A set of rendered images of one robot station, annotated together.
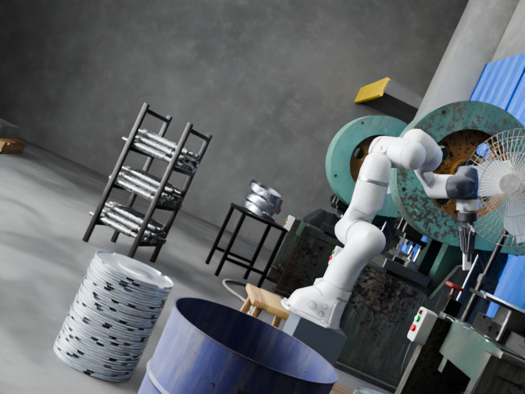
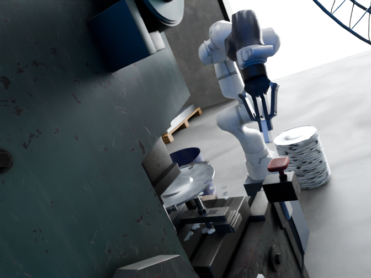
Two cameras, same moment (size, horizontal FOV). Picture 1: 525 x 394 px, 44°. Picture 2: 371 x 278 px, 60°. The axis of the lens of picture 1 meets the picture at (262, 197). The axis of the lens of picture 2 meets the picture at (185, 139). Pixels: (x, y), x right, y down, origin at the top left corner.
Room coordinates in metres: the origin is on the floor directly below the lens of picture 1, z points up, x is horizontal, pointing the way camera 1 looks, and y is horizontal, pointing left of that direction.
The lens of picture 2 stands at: (3.09, -1.71, 1.19)
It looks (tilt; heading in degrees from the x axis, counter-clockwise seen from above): 15 degrees down; 131
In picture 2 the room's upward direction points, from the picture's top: 24 degrees counter-clockwise
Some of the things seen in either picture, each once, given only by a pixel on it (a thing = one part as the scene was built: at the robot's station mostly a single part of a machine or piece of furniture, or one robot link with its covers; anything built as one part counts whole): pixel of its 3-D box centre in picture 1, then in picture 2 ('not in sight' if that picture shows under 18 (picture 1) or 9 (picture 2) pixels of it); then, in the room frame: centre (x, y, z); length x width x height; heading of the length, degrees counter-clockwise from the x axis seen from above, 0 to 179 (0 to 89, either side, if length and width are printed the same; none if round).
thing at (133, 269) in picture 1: (134, 269); (294, 135); (2.26, 0.30, 0.35); 0.29 x 0.29 x 0.01
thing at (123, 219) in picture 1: (148, 185); not in sight; (4.27, 0.71, 0.47); 0.46 x 0.43 x 0.95; 77
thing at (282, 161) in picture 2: (451, 293); (281, 172); (2.67, -0.87, 0.72); 0.07 x 0.06 x 0.08; 97
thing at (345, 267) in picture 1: (355, 256); (239, 129); (2.29, -0.38, 0.71); 0.18 x 0.11 x 0.25; 21
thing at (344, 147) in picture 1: (374, 225); not in sight; (5.88, -1.02, 0.87); 1.53 x 0.99 x 1.74; 100
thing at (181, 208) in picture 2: not in sight; (159, 214); (2.37, -1.13, 0.76); 0.15 x 0.09 x 0.05; 7
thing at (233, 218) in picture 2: not in sight; (205, 212); (2.53, -1.11, 0.76); 0.17 x 0.06 x 0.10; 7
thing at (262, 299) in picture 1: (258, 332); not in sight; (3.05, -0.25, 0.16); 0.34 x 0.24 x 0.34; 8
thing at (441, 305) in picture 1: (442, 317); (286, 201); (2.65, -0.87, 0.62); 0.10 x 0.06 x 0.20; 7
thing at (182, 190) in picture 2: (519, 309); (174, 186); (2.35, -1.01, 0.78); 0.29 x 0.29 x 0.01
